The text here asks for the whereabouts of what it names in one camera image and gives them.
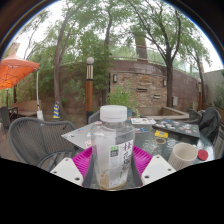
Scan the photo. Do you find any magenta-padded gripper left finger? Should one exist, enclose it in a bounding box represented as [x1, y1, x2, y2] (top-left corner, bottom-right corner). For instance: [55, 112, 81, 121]
[50, 145, 96, 188]

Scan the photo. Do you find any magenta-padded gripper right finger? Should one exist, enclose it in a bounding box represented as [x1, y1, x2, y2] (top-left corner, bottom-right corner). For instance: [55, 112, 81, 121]
[130, 145, 177, 188]

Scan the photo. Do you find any clear plastic white-capped drink bottle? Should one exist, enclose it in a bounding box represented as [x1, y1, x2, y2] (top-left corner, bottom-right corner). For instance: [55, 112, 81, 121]
[90, 104, 136, 192]

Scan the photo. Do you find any white ribbed mug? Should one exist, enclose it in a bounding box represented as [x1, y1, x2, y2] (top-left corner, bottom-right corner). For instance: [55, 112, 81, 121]
[167, 142, 199, 171]

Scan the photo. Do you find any yellow card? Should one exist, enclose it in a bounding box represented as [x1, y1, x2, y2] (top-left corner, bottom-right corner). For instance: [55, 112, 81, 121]
[154, 130, 169, 139]

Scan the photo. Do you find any blue sticker sheet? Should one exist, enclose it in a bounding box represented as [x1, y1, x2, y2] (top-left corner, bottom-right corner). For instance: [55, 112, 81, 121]
[134, 127, 149, 134]

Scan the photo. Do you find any black laptop with stickers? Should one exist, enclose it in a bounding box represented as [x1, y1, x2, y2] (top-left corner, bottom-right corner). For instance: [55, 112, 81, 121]
[151, 118, 201, 139]

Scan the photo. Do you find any grey wicker armchair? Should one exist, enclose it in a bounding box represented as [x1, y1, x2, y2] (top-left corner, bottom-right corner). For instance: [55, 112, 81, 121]
[8, 117, 81, 168]
[87, 109, 101, 125]

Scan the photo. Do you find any flat round red coaster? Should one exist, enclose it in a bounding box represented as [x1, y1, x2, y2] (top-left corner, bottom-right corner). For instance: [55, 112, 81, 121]
[197, 149, 209, 161]

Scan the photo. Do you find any white printed booklet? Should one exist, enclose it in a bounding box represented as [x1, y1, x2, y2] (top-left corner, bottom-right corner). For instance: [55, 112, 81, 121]
[130, 117, 157, 126]

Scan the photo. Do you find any blue yellow striped cone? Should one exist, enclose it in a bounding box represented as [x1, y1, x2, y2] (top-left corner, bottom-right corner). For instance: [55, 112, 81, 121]
[52, 101, 62, 120]

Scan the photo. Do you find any white umbrella base weight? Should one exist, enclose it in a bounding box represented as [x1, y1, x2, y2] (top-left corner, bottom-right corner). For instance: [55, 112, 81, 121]
[36, 109, 45, 121]

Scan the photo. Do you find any black jacket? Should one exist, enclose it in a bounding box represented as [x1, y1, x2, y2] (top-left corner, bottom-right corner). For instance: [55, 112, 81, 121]
[199, 106, 222, 144]

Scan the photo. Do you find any wooden bench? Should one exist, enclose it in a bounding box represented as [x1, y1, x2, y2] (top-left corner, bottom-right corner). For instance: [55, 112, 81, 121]
[11, 99, 43, 118]

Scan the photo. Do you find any green plant in blue pot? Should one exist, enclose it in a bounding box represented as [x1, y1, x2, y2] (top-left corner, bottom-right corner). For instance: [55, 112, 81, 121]
[106, 84, 139, 118]

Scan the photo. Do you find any dark wicker chair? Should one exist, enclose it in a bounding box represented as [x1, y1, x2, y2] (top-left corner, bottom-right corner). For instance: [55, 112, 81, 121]
[0, 106, 11, 130]

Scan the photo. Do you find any forked dark-trunk tree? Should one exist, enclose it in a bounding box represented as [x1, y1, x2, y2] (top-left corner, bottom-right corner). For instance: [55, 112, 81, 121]
[131, 0, 184, 108]

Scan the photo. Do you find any tall tree with leaning trunk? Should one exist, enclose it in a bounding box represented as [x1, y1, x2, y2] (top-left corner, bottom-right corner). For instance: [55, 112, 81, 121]
[51, 3, 81, 118]

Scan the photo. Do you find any orange patio umbrella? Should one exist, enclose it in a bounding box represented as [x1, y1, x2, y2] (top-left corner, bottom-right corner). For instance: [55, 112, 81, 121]
[0, 53, 40, 91]

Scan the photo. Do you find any small dark ring coaster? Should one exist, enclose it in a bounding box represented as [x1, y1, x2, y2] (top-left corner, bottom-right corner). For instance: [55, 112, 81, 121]
[154, 137, 167, 145]

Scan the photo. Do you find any wooden lamp post, globe light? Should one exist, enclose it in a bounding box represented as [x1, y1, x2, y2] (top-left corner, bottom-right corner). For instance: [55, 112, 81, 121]
[197, 78, 204, 112]
[85, 56, 95, 124]

